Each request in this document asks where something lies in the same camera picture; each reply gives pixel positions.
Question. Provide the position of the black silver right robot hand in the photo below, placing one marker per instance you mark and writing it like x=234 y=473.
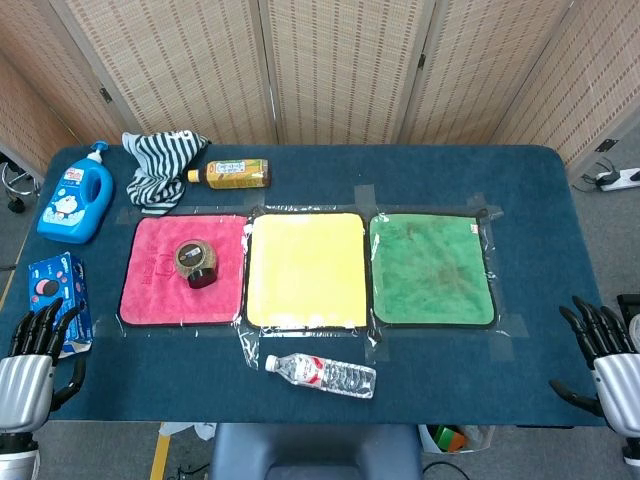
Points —
x=620 y=385

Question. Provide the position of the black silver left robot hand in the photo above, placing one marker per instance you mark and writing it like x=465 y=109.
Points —
x=25 y=385

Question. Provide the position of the small round glass jar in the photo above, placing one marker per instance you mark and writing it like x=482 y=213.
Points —
x=195 y=260

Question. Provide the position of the blue Oreo cookie box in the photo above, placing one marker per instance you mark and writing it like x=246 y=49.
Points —
x=55 y=280

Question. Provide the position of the pink microfiber cloth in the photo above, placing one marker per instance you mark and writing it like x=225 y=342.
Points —
x=150 y=300

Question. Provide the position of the white plastic bag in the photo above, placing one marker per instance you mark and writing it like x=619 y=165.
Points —
x=192 y=430

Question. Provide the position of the bag with colourful items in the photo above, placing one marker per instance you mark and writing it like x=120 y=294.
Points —
x=455 y=439

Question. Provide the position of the blue detergent pump bottle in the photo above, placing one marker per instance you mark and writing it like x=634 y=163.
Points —
x=70 y=205

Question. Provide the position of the chrome stool base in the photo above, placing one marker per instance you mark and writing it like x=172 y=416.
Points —
x=17 y=185

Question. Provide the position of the white power strip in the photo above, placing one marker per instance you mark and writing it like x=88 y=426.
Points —
x=620 y=179

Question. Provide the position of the green microfiber cloth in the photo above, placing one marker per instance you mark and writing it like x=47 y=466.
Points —
x=430 y=270

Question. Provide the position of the clear tape strip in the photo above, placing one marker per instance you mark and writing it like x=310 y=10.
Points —
x=365 y=197
x=482 y=205

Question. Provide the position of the striped dark white cloth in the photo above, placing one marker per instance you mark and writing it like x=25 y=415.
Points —
x=160 y=160

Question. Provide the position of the clear plastic water bottle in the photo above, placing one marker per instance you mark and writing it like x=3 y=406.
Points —
x=325 y=375

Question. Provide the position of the blue padded chair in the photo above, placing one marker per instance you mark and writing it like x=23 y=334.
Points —
x=315 y=450

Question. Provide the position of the yellow label tea bottle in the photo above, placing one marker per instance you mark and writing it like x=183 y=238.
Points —
x=235 y=173

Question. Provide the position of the yellow microfiber cloth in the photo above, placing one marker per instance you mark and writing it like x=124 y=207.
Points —
x=305 y=270

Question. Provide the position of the woven bamboo folding screen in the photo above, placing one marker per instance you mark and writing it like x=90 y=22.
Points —
x=340 y=70

